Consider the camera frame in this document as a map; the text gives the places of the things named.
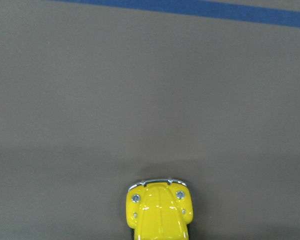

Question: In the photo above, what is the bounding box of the yellow beetle toy car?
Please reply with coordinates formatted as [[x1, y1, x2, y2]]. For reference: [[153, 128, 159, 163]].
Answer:
[[125, 178, 194, 240]]

